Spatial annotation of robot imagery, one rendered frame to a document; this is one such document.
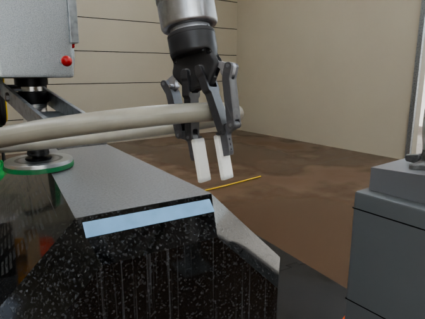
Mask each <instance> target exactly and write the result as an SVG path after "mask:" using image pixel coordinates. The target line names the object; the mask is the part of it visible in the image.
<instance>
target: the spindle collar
mask: <svg viewBox="0 0 425 319"><path fill-rule="evenodd" d="M16 93H17V94H18V95H20V96H21V97H22V98H24V100H26V101H27V102H28V103H30V104H31V105H32V106H33V107H34V108H35V109H37V110H38V111H40V112H44V111H47V102H49V96H48V92H47V91H43V88H42V87H21V91H18V92H16Z"/></svg>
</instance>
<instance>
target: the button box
mask: <svg viewBox="0 0 425 319"><path fill-rule="evenodd" d="M66 3H67V12H68V28H69V37H70V43H72V44H77V43H79V36H78V19H77V2H76V0H66Z"/></svg>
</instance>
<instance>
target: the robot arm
mask: <svg viewBox="0 0 425 319"><path fill-rule="evenodd" d="M156 6H157V10H158V14H159V21H160V26H161V30H162V32H163V33H164V34H165V35H168V37H167V39H168V45H169V53H170V56H171V59H172V60H173V74H172V76H170V78H169V79H167V80H162V81H161V87H162V88H163V91H164V92H165V94H166V97H167V100H168V104H181V103H183V102H182V97H181V94H180V91H179V89H178V88H179V87H180V86H179V85H178V82H179V83H180V84H181V85H182V96H183V98H184V103H198V102H199V97H200V91H201V90H202V92H203V93H204V94H205V96H206V99H207V103H208V105H209V109H210V111H211V114H212V118H213V120H214V124H215V126H216V130H217V133H215V134H216V135H215V136H214V143H215V147H216V154H217V159H218V165H219V172H220V177H221V180H228V179H229V178H233V170H232V166H231V159H230V155H232V154H233V152H234V150H233V143H232V139H231V133H232V132H233V131H234V130H236V129H238V128H240V127H241V118H240V107H239V100H238V89H237V73H238V64H237V63H232V62H223V61H222V60H221V58H220V57H219V55H218V45H217V41H216V34H215V29H213V27H215V26H216V24H217V22H218V18H217V14H216V7H215V2H214V0H156ZM219 71H220V73H221V75H222V83H223V94H224V100H225V107H224V106H223V102H222V100H221V96H220V94H219V86H218V83H217V80H216V79H217V77H218V74H219ZM191 92H192V93H191ZM173 128H174V131H175V136H176V138H177V139H184V140H186V141H187V142H188V149H189V152H190V159H191V160H192V161H195V167H196V172H197V178H198V182H199V183H203V182H206V181H208V180H211V174H210V171H209V163H208V159H207V152H206V145H205V141H204V138H202V136H199V122H195V123H181V124H174V125H173ZM405 160H406V161H408V162H411V164H410V165H409V169H411V170H424V171H425V109H424V116H423V122H422V153H419V154H407V155H406V156H405Z"/></svg>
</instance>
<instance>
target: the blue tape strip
mask: <svg viewBox="0 0 425 319"><path fill-rule="evenodd" d="M211 212H214V208H213V206H212V204H211V201H210V199H205V200H201V201H195V202H191V203H185V204H178V205H174V206H168V207H163V208H158V209H153V210H147V211H141V212H136V213H130V214H126V215H120V216H114V217H109V218H103V219H99V220H93V221H89V222H83V229H84V232H85V236H86V238H89V237H95V236H98V235H104V234H110V233H113V232H119V231H122V230H128V229H132V228H137V227H143V226H147V225H153V224H156V223H162V222H168V221H172V220H177V219H181V218H186V217H190V216H195V215H201V214H205V213H211Z"/></svg>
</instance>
